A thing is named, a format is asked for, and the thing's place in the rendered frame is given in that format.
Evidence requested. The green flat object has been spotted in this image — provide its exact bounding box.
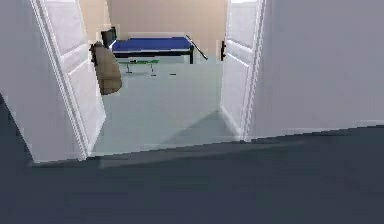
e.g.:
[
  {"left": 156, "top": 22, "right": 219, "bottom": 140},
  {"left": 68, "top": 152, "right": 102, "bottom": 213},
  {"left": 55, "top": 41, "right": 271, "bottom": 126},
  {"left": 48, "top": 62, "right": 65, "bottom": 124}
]
[{"left": 118, "top": 59, "right": 160, "bottom": 74}]

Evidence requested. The brown rounded shape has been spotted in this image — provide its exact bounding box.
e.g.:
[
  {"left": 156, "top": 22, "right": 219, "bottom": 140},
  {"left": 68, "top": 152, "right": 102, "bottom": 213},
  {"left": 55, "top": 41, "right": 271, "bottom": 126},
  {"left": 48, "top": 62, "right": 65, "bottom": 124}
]
[{"left": 92, "top": 41, "right": 123, "bottom": 96}]

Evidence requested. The blue bed with black frame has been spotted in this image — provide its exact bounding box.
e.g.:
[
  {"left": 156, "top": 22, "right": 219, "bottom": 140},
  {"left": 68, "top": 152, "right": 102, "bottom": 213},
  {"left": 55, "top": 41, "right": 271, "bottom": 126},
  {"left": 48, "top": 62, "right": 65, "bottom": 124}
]
[{"left": 111, "top": 36, "right": 195, "bottom": 65}]

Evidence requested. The black chair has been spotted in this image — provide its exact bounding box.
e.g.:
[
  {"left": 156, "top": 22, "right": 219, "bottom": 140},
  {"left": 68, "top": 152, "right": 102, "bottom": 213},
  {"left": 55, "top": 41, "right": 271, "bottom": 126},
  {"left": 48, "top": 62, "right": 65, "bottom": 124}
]
[{"left": 100, "top": 26, "right": 118, "bottom": 49}]

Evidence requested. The white room door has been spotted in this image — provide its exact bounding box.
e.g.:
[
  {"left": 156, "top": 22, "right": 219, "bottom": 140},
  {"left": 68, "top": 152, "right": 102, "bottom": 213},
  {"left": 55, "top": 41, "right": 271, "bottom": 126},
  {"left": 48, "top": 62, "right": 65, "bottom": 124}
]
[
  {"left": 39, "top": 0, "right": 108, "bottom": 158},
  {"left": 219, "top": 0, "right": 264, "bottom": 138}
]

